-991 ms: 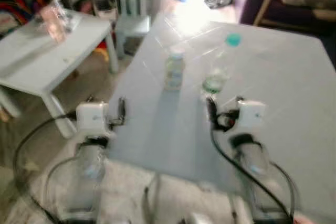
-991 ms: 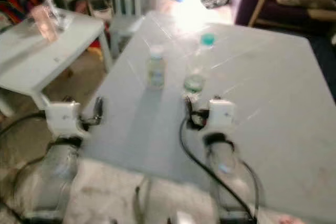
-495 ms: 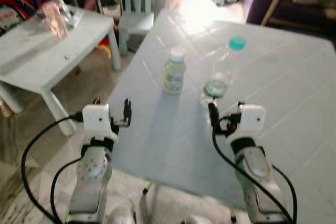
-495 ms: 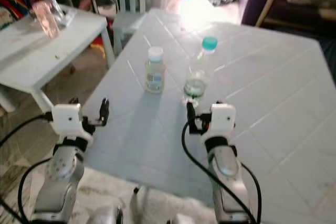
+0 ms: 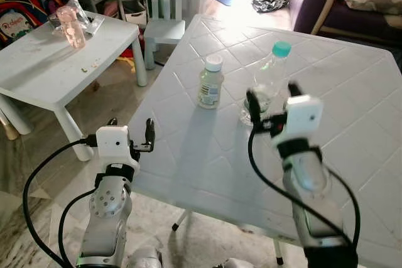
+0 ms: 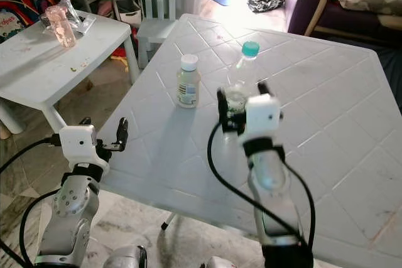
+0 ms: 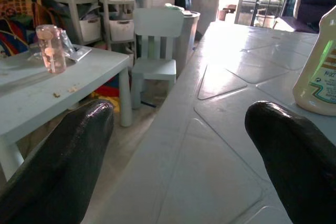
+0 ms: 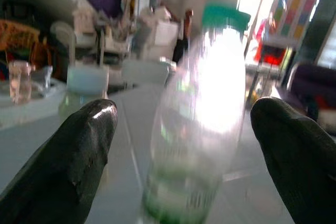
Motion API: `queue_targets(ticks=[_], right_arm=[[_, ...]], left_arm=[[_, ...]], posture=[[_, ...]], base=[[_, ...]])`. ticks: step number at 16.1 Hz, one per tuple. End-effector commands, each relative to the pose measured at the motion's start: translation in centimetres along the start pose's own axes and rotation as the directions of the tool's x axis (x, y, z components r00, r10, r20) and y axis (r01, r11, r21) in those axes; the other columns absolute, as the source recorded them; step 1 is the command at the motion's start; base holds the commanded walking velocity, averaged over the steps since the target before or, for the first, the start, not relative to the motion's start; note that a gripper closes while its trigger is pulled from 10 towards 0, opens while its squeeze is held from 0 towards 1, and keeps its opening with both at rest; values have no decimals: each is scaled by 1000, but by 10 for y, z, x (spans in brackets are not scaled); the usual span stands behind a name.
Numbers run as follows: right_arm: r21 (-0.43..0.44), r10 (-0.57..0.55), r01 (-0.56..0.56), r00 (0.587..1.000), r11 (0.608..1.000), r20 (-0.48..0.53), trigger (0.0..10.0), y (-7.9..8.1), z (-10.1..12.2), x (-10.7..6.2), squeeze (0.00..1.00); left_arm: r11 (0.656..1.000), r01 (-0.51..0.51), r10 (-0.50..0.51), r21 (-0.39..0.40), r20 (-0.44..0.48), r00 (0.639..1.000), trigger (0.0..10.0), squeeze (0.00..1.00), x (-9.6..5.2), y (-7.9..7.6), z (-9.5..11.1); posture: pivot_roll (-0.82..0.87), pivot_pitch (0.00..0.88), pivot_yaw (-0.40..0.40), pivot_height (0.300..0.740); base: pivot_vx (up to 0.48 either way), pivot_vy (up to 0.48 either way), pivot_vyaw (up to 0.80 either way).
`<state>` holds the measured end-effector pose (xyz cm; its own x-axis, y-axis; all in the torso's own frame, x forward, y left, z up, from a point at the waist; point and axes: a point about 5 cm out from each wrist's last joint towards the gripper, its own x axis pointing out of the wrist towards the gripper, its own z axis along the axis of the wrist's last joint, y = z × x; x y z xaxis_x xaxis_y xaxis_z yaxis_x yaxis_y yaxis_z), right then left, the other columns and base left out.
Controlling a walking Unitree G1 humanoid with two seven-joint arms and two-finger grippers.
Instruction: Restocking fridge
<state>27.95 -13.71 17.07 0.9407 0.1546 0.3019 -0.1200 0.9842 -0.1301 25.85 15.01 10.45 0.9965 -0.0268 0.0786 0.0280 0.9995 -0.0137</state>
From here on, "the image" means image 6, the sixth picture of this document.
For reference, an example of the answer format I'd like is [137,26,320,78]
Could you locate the clear bottle with teal cap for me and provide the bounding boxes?
[223,40,261,115]

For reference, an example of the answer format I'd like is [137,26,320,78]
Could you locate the small bottle with white cap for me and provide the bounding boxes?
[176,53,202,109]

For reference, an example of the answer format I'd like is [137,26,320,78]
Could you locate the small white wooden table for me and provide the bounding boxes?
[0,12,140,134]

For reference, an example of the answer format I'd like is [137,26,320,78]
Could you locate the large white plastic table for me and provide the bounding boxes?
[100,14,402,268]

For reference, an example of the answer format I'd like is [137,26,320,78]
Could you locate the crumpled grey cloth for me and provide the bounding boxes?
[247,0,285,13]

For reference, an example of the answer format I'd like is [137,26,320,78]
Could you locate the purple sofa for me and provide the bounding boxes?
[284,0,402,46]

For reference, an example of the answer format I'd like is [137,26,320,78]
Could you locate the clear plastic wrapper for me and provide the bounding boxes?
[38,0,96,33]

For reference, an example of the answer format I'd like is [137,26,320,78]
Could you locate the grey robot left leg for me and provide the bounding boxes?
[104,245,148,268]

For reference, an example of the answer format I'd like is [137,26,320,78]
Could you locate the grey robot leg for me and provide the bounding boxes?
[204,257,239,268]
[104,245,148,268]

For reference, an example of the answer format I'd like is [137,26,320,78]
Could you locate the red and blue backpack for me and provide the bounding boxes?
[0,0,41,43]

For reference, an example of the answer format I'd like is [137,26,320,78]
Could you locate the grey robot right leg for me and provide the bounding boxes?
[204,257,239,268]

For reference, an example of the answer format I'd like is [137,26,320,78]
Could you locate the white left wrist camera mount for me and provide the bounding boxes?
[60,125,98,165]

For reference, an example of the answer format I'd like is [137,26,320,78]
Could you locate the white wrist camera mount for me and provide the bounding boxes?
[244,94,282,143]
[60,125,98,165]

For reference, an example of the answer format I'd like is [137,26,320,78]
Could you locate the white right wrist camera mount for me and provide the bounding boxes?
[244,94,282,143]

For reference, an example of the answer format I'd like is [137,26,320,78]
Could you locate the long black right arm cable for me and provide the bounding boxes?
[206,121,308,247]

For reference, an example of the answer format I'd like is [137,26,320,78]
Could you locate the long black arm cable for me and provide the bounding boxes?
[0,135,63,268]
[206,121,308,247]

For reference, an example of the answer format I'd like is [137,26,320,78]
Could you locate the long black left arm cable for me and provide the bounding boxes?
[0,135,63,268]

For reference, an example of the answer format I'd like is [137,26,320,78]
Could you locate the short black right arm cable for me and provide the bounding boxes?
[281,158,318,250]

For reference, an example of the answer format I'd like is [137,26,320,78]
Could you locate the short black arm cable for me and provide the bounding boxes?
[19,190,63,268]
[281,158,318,250]

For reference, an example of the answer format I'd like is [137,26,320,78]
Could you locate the short black left arm cable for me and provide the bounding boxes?
[19,190,63,268]

